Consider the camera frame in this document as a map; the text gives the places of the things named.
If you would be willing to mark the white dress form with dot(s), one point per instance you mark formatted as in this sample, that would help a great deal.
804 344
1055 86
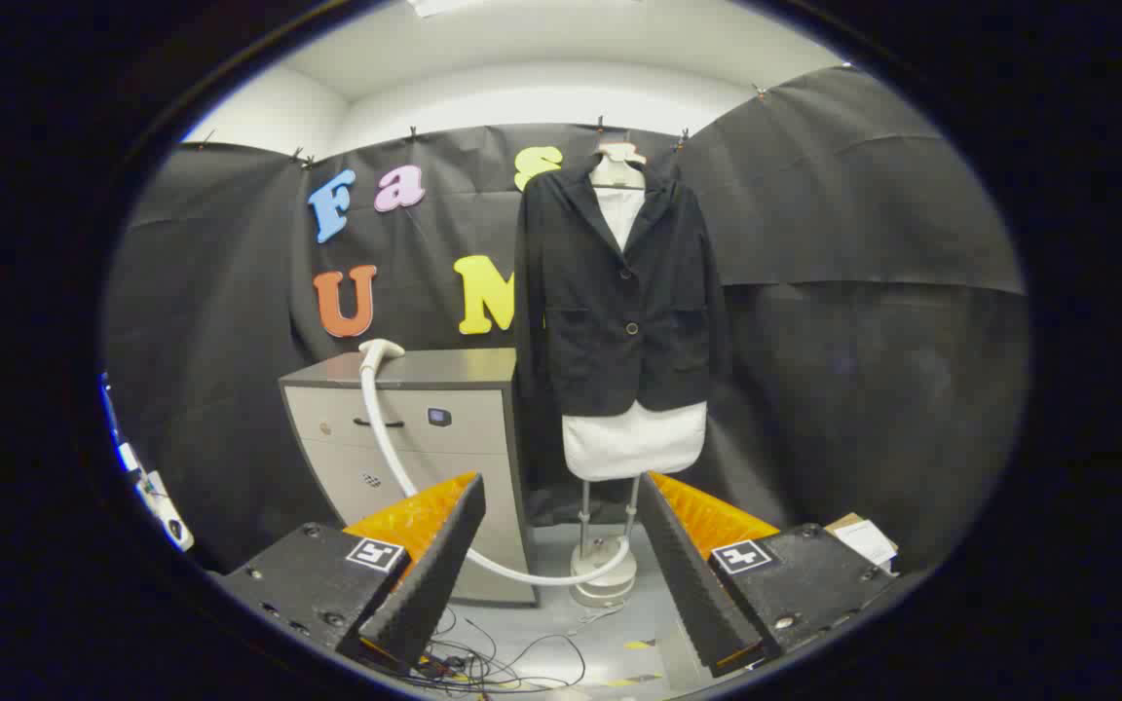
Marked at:
634 443

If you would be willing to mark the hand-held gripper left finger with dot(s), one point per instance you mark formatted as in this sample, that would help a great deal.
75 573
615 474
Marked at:
439 574

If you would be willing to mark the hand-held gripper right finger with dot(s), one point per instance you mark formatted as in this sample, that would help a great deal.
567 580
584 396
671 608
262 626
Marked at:
683 574

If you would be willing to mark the white device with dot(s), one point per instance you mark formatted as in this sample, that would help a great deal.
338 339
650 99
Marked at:
167 516

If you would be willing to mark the black jacket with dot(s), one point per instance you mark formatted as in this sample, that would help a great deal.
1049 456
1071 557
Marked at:
580 321

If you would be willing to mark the grey drawer cabinet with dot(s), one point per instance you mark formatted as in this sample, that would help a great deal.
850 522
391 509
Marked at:
464 458

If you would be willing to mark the white garment steamer head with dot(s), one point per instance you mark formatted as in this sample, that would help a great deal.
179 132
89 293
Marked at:
376 352

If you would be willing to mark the cardboard box with white label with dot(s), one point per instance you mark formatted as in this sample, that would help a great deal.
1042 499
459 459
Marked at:
863 540

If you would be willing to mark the black backdrop cloth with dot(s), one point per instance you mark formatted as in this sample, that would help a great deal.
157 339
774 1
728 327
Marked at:
863 341

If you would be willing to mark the ceiling light panel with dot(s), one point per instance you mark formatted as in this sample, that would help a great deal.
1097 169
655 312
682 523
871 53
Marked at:
439 6

